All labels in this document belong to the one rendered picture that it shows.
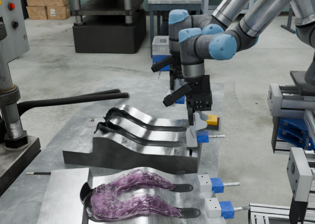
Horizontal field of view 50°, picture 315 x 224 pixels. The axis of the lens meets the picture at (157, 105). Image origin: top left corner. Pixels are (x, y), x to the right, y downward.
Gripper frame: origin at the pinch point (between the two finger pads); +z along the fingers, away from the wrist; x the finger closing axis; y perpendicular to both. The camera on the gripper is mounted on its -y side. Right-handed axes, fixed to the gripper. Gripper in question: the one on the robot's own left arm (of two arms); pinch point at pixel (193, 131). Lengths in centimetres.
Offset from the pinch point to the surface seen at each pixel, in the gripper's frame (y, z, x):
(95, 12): -177, -41, 362
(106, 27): -165, -19, 364
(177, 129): -8.0, 3.5, 12.0
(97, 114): -51, 3, 34
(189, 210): 0.6, 13.4, -27.0
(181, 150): -4.3, 5.5, -3.5
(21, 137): -72, 1, 3
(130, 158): -22.4, 6.6, -6.2
